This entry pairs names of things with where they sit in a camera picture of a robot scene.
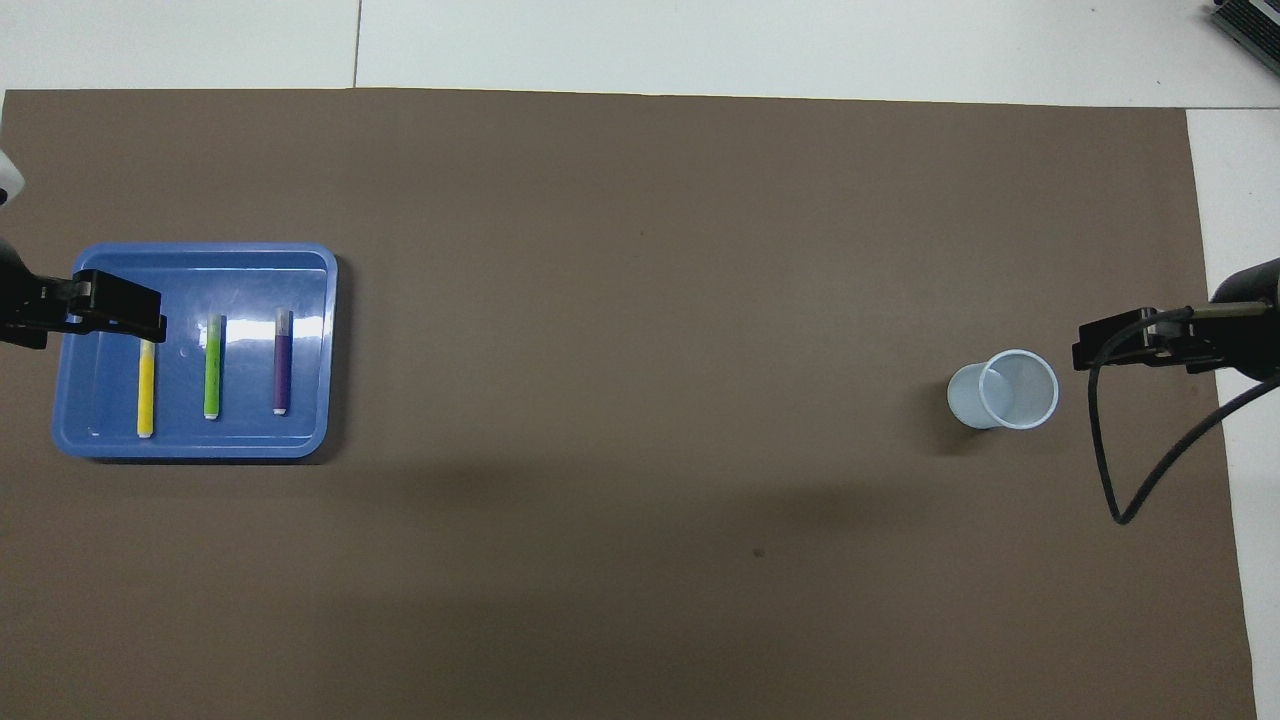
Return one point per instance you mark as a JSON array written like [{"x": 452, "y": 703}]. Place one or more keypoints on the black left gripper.
[{"x": 22, "y": 305}]

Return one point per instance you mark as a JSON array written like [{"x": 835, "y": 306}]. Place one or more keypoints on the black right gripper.
[{"x": 1255, "y": 335}]

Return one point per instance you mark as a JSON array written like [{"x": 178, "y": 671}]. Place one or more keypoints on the yellow pen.
[{"x": 146, "y": 390}]

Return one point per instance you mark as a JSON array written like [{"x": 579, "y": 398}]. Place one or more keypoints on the green pen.
[{"x": 213, "y": 370}]

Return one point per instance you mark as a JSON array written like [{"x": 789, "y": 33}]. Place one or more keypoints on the purple pen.
[{"x": 282, "y": 370}]

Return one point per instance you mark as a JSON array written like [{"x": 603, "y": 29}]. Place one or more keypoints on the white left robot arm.
[{"x": 6, "y": 180}]

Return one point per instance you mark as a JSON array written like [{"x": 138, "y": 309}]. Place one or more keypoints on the translucent plastic cup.
[{"x": 1018, "y": 390}]

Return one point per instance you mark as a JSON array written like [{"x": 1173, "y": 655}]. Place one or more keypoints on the blue plastic tray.
[{"x": 250, "y": 440}]

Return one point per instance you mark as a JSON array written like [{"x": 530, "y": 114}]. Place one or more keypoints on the grey ribbed device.
[{"x": 1250, "y": 28}]

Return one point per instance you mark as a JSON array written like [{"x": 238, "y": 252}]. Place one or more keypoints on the brown table mat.
[{"x": 640, "y": 300}]

